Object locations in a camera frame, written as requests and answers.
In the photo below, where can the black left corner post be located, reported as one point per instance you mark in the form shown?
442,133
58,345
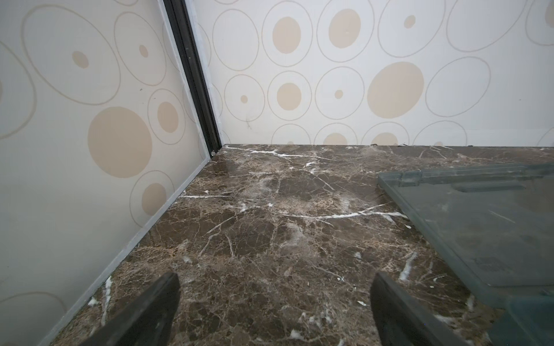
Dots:
182,28

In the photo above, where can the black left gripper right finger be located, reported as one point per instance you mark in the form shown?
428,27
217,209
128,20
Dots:
401,320

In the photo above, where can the clear plastic organizer box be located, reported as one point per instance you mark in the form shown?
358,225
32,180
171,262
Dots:
493,226

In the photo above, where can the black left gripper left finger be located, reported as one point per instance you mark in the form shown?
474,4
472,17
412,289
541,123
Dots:
145,321

